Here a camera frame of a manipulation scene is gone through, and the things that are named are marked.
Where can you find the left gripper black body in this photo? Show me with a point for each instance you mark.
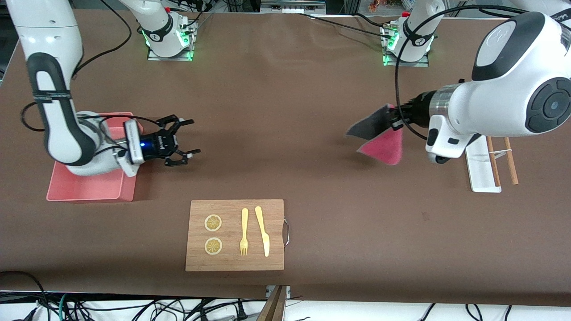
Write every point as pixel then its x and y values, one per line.
pixel 418 107

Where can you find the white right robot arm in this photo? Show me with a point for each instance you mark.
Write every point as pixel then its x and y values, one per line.
pixel 44 26

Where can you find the pink and grey cloth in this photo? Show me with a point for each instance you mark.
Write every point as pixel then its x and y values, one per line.
pixel 383 149

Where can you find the white clip between rods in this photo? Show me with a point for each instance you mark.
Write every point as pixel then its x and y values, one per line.
pixel 502 153

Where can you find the brown wooden rod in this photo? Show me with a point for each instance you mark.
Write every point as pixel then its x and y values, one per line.
pixel 513 171
pixel 495 171

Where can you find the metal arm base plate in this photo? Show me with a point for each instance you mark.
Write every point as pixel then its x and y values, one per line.
pixel 178 58
pixel 419 63

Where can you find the yellow plastic knife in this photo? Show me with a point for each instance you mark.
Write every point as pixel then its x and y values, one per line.
pixel 263 232

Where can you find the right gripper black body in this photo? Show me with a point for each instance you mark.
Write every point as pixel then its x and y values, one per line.
pixel 159 143

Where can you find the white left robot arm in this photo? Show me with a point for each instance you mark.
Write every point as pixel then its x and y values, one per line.
pixel 499 107

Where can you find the pink plastic bin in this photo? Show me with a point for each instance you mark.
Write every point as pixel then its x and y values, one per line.
pixel 89 189

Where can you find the white rack base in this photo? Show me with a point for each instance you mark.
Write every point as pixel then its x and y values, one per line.
pixel 479 174

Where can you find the yellow plastic fork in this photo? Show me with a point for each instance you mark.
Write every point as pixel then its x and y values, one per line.
pixel 244 223

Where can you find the lemon slice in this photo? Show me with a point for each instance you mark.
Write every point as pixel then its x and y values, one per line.
pixel 213 223
pixel 213 246

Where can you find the wooden stand legs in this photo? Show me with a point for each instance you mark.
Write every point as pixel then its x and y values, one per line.
pixel 274 307

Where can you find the grey power strip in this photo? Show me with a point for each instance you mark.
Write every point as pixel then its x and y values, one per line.
pixel 290 6

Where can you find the bamboo cutting board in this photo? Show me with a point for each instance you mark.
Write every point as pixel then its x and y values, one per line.
pixel 232 214

